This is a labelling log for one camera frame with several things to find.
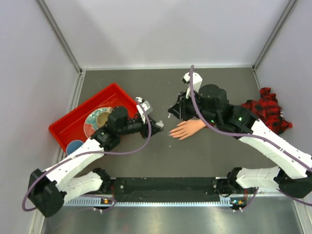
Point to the beige ceramic mug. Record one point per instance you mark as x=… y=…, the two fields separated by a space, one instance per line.
x=102 y=118

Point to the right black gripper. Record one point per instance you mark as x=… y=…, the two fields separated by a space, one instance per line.
x=180 y=109

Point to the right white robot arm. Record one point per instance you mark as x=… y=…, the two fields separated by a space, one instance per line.
x=292 y=174

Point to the red plaid shirt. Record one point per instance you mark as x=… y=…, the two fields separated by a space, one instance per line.
x=266 y=109

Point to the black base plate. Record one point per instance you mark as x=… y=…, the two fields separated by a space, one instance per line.
x=162 y=189

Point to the slotted cable duct rail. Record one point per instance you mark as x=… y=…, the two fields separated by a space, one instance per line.
x=99 y=202

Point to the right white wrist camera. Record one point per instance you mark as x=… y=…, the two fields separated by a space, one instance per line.
x=196 y=81

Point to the red and teal plate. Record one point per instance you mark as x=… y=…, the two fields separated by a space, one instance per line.
x=90 y=125

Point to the mannequin hand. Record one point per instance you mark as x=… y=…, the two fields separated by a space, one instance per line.
x=186 y=129

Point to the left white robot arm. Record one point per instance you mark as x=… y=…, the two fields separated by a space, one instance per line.
x=50 y=189

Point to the blue plastic cup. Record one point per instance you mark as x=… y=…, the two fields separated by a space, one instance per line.
x=73 y=146

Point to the red plastic tray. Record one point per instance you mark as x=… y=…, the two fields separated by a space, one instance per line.
x=70 y=126

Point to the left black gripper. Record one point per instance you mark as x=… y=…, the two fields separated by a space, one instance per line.
x=154 y=128

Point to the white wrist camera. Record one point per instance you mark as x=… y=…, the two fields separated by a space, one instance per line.
x=196 y=81
x=143 y=106

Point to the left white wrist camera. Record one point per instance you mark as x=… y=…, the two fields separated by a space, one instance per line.
x=143 y=106

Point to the clear nail polish bottle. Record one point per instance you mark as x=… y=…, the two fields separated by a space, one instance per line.
x=160 y=124

